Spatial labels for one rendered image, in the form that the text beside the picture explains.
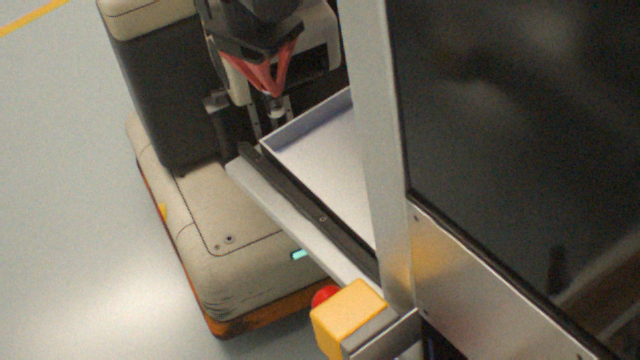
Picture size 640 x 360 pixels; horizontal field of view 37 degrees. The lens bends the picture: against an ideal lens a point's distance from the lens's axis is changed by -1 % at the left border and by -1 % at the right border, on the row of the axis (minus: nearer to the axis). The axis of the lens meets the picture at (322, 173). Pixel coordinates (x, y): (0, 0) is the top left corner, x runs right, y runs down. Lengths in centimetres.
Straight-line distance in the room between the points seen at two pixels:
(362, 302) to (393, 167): 21
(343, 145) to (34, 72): 194
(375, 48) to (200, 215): 144
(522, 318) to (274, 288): 135
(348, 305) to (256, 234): 109
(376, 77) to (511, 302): 23
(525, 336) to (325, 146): 62
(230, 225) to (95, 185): 70
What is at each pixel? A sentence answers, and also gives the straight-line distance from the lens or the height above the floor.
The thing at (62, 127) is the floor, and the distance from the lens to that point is 298.
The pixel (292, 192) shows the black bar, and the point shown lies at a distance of 133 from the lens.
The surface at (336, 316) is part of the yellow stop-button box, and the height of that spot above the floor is 103.
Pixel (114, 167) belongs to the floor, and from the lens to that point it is 278.
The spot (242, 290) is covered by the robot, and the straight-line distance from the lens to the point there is 212.
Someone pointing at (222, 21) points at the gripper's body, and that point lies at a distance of 110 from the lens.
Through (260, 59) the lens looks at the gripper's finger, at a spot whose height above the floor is 121.
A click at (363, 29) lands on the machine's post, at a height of 139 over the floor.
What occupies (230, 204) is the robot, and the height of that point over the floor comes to 28.
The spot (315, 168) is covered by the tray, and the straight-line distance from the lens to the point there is 138.
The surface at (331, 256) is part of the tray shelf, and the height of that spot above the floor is 88.
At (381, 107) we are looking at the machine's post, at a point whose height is 131.
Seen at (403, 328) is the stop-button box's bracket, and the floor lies 101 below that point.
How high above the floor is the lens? 188
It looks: 46 degrees down
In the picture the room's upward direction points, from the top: 12 degrees counter-clockwise
